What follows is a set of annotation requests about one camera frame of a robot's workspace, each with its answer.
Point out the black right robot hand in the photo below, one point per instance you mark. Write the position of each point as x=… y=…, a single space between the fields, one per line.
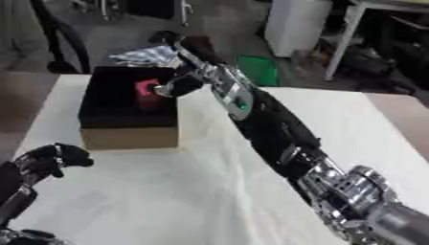
x=193 y=84

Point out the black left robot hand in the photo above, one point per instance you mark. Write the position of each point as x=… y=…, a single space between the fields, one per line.
x=67 y=154

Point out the blue white checked soft cloth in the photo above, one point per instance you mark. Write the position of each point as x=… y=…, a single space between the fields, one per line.
x=146 y=55

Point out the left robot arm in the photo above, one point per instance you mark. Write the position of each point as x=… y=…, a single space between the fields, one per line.
x=14 y=191

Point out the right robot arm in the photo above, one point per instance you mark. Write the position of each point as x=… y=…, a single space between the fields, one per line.
x=276 y=127

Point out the cardboard box with black inside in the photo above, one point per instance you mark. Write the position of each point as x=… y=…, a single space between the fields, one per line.
x=120 y=127

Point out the green flat board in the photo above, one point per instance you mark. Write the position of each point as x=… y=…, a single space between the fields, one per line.
x=258 y=70

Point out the black stand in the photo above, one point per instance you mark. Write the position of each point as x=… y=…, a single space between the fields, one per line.
x=70 y=41

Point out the white cabinet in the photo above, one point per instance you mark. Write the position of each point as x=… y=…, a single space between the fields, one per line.
x=296 y=25

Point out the white table frame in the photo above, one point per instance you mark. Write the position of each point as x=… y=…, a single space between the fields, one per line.
x=342 y=41

